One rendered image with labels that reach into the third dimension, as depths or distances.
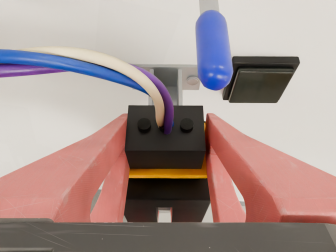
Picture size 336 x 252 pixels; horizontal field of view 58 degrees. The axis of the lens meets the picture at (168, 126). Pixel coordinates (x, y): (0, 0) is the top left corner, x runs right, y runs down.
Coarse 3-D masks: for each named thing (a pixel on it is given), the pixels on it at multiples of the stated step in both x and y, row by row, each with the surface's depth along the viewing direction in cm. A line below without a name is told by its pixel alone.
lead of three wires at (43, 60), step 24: (24, 48) 7; (48, 48) 7; (72, 48) 7; (0, 72) 7; (24, 72) 7; (48, 72) 7; (96, 72) 7; (120, 72) 8; (144, 72) 9; (168, 96) 10; (168, 120) 11
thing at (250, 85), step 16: (240, 64) 18; (256, 64) 18; (272, 64) 18; (288, 64) 18; (240, 80) 19; (256, 80) 19; (272, 80) 19; (288, 80) 19; (224, 96) 21; (240, 96) 20; (256, 96) 20; (272, 96) 20
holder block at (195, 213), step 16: (128, 192) 13; (144, 192) 13; (160, 192) 13; (176, 192) 13; (192, 192) 13; (208, 192) 13; (128, 208) 14; (144, 208) 14; (176, 208) 14; (192, 208) 14
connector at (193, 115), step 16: (128, 112) 12; (144, 112) 12; (176, 112) 12; (192, 112) 12; (128, 128) 12; (144, 128) 11; (160, 128) 11; (176, 128) 12; (192, 128) 12; (128, 144) 11; (144, 144) 11; (160, 144) 11; (176, 144) 11; (192, 144) 11; (128, 160) 12; (144, 160) 12; (160, 160) 12; (176, 160) 12; (192, 160) 12
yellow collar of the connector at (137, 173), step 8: (136, 168) 13; (144, 168) 13; (152, 168) 13; (136, 176) 13; (144, 176) 13; (152, 176) 13; (160, 176) 13; (168, 176) 13; (176, 176) 13; (184, 176) 13; (192, 176) 13; (200, 176) 13
